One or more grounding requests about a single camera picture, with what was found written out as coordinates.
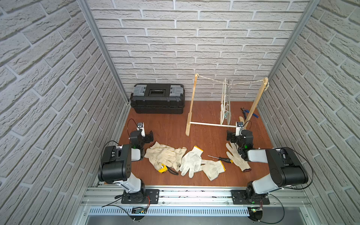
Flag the white plastic clip hanger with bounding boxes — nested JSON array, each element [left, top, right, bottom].
[[220, 78, 227, 125]]

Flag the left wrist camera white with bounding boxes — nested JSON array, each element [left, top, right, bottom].
[[137, 122, 145, 137]]

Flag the white glove yellow cuff lower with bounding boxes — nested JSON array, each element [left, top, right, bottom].
[[195, 160, 226, 181]]

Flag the white glove red cuff right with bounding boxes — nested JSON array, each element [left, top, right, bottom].
[[226, 142, 251, 172]]

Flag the grey plastic clip hanger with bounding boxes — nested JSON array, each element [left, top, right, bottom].
[[224, 78, 231, 125]]

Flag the black plastic toolbox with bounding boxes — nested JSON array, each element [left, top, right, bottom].
[[130, 83, 185, 114]]

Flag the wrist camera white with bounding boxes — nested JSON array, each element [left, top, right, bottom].
[[235, 121, 244, 137], [137, 122, 145, 137]]

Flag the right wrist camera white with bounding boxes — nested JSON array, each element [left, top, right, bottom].
[[235, 121, 244, 137]]

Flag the white glove yellow cuff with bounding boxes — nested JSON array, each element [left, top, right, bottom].
[[180, 146, 203, 178], [195, 160, 226, 181]]

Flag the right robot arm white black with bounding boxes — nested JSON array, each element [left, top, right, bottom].
[[226, 130, 309, 204]]

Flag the twine rope on rack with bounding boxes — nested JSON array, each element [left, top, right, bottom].
[[195, 74, 269, 91]]

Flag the white glove yellow cuff centre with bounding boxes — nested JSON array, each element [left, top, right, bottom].
[[180, 146, 203, 178]]

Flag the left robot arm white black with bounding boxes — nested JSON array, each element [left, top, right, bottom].
[[97, 131, 153, 204]]

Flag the yellow tape measure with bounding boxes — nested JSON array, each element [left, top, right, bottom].
[[158, 164, 179, 176]]

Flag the wooden drying rack frame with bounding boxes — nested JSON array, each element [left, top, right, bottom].
[[185, 73, 269, 136]]

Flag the yellow black screwdriver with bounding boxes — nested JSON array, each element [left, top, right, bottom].
[[208, 155, 233, 164]]

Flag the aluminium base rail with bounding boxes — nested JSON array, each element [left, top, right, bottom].
[[80, 185, 312, 217]]

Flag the blue handled pliers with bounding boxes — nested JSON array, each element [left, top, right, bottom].
[[241, 107, 259, 119]]

